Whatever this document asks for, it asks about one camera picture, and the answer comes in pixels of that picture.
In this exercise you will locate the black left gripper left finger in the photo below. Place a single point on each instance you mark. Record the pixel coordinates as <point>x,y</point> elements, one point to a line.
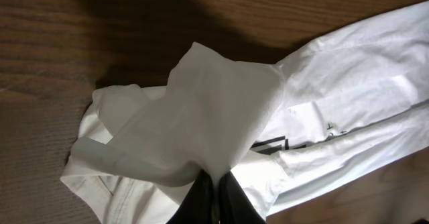
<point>196,208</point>

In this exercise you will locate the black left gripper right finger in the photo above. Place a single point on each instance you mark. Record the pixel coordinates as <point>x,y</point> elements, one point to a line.
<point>234,206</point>

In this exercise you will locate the white robot print t-shirt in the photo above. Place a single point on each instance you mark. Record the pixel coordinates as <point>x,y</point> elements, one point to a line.
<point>338,108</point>

